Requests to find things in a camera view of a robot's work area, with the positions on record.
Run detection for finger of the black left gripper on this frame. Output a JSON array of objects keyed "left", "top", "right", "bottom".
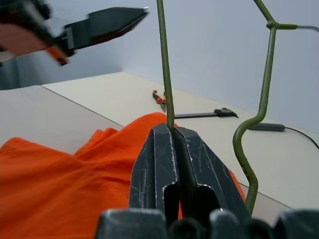
[{"left": 53, "top": 6, "right": 151, "bottom": 57}]

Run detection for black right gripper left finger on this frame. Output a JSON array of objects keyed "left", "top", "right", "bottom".
[{"left": 128, "top": 123, "right": 180, "bottom": 222}]

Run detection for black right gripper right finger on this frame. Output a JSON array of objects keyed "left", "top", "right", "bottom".
[{"left": 173, "top": 126, "right": 251, "bottom": 222}]

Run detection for green wire hanger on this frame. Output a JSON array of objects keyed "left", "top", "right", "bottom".
[{"left": 156, "top": 0, "right": 319, "bottom": 216}]

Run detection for orange shorts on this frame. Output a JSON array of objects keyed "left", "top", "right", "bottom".
[{"left": 0, "top": 112, "right": 247, "bottom": 239}]

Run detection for flat black bar tool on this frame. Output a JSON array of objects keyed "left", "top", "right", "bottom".
[{"left": 174, "top": 108, "right": 239, "bottom": 120}]

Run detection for grey power adapter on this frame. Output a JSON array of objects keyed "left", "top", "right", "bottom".
[{"left": 249, "top": 123, "right": 287, "bottom": 132}]

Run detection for orange handled pliers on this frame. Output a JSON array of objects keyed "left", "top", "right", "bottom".
[{"left": 152, "top": 90, "right": 167, "bottom": 111}]

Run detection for black adapter cable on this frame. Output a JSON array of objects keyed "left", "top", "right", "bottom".
[{"left": 285, "top": 126, "right": 319, "bottom": 150}]

